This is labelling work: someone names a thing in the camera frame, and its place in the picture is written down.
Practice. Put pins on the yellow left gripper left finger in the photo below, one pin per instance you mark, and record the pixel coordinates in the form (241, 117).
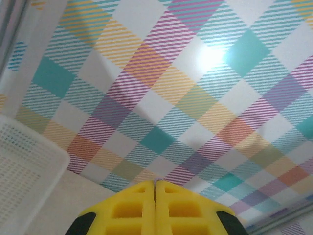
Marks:
(127, 210)

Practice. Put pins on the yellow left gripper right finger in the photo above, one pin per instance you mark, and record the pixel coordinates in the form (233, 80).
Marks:
(185, 210)

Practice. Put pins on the white plastic basket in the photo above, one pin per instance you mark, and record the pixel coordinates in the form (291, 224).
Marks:
(24, 171)

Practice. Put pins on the aluminium frame post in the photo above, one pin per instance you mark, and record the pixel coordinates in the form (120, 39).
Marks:
(9, 36)
(288, 216)

